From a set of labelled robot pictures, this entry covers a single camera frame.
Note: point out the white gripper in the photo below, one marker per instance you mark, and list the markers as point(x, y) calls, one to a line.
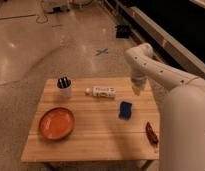
point(138, 82)

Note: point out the white plastic bottle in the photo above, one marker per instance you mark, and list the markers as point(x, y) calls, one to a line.
point(101, 91)

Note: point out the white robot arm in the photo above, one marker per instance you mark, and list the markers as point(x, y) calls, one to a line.
point(182, 120)

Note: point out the orange ceramic bowl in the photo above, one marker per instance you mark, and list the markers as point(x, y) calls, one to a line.
point(56, 123)

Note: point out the blue sponge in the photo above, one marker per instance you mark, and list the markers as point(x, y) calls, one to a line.
point(125, 110)

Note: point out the dark red chili pepper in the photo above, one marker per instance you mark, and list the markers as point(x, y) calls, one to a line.
point(151, 135)

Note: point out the black box on floor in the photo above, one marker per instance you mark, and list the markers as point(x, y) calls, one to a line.
point(122, 31)

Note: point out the wooden table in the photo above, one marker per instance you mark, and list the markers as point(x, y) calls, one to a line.
point(99, 133)

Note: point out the white cup with black items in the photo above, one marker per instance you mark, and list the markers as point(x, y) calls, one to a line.
point(64, 85)

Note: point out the white device on floor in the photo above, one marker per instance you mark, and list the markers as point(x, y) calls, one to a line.
point(50, 5)

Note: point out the long metal rail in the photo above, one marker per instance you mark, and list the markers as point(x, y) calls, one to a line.
point(175, 29)

